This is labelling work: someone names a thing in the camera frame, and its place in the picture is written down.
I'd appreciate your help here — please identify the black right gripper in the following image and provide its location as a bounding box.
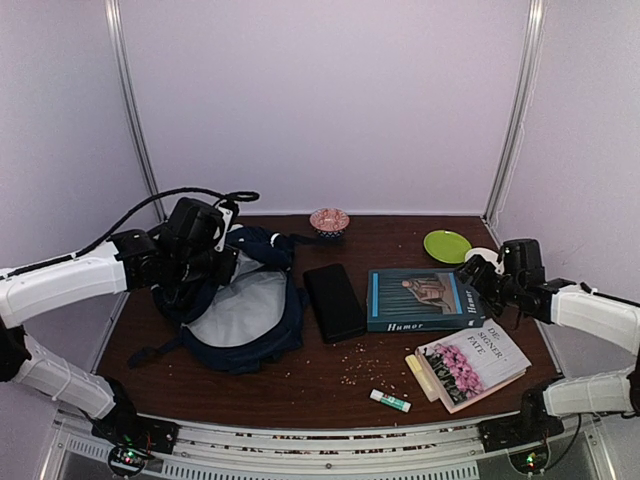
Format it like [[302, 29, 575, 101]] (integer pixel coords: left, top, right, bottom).
[[455, 254, 523, 317]]

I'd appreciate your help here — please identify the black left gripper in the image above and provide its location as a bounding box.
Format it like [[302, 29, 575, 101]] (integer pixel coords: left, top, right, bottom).
[[171, 242, 237, 285]]

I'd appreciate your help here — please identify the pink flower Designer Fate book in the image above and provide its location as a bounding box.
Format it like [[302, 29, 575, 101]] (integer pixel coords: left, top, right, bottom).
[[415, 320, 531, 414]]

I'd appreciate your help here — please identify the navy blue student backpack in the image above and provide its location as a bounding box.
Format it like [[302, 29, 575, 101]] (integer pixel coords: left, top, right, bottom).
[[127, 226, 316, 374]]

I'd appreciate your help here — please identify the teal Humor hardcover book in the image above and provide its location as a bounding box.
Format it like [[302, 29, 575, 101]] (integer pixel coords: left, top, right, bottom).
[[367, 268, 488, 333]]

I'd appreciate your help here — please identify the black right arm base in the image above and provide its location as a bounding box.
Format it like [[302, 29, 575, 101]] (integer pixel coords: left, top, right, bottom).
[[477, 389, 564, 452]]

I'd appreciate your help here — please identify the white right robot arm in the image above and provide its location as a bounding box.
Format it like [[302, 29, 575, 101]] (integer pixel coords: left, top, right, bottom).
[[456, 238, 639, 442]]

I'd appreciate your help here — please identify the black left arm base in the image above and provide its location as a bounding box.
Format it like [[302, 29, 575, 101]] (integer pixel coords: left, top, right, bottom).
[[90, 379, 179, 454]]

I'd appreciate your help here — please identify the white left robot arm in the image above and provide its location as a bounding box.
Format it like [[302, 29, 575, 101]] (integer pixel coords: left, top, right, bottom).
[[1, 188, 253, 444]]

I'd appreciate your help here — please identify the white bowl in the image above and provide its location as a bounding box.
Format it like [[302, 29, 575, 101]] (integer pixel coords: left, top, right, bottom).
[[464, 247, 499, 265]]

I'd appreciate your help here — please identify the green plate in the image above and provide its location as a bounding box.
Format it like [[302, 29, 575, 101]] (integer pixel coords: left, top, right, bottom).
[[423, 230, 472, 265]]

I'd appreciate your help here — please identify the yellow highlighter pen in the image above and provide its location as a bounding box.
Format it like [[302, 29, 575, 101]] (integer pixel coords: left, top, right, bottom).
[[405, 354, 439, 402]]

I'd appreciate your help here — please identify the black flat pencil case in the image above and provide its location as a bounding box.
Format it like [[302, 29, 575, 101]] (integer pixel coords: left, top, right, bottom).
[[303, 263, 366, 344]]

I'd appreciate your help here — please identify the red blue patterned bowl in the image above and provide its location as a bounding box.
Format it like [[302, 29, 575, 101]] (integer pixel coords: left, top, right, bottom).
[[309, 208, 350, 239]]

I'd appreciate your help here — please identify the white green glue stick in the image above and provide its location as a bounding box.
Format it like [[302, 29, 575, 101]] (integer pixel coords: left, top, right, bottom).
[[369, 389, 411, 413]]

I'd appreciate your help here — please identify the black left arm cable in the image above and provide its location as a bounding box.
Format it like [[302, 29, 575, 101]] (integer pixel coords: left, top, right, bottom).
[[0, 187, 261, 281]]

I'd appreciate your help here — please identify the aluminium front rail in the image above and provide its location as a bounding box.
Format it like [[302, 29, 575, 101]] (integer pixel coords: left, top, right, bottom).
[[47, 392, 614, 480]]

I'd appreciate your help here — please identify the left aluminium frame post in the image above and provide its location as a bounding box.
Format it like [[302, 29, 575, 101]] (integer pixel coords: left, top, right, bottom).
[[104, 0, 159, 196]]

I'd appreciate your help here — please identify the aluminium frame post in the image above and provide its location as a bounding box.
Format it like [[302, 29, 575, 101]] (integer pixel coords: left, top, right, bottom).
[[104, 0, 159, 196], [484, 0, 546, 228]]

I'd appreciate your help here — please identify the right aluminium frame post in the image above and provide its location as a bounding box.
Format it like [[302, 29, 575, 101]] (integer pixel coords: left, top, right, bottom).
[[484, 0, 546, 228]]

